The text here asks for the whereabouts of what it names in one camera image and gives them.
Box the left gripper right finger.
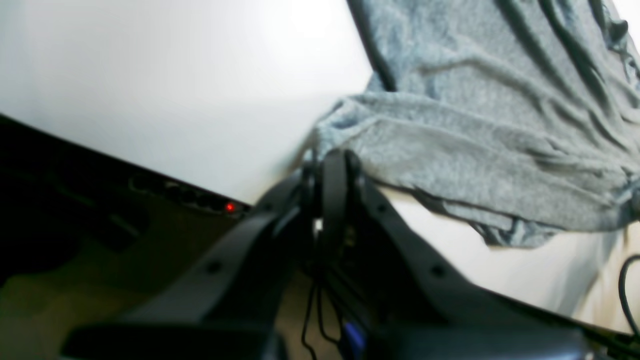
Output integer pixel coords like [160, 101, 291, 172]
[345, 152, 590, 360]

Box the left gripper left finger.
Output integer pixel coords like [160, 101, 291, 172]
[61, 150, 351, 360]

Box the grey t-shirt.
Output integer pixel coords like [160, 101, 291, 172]
[313, 0, 640, 248]

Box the black power strip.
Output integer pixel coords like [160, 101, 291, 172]
[128, 172, 250, 219]

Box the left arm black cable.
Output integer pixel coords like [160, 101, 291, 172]
[617, 254, 640, 338]

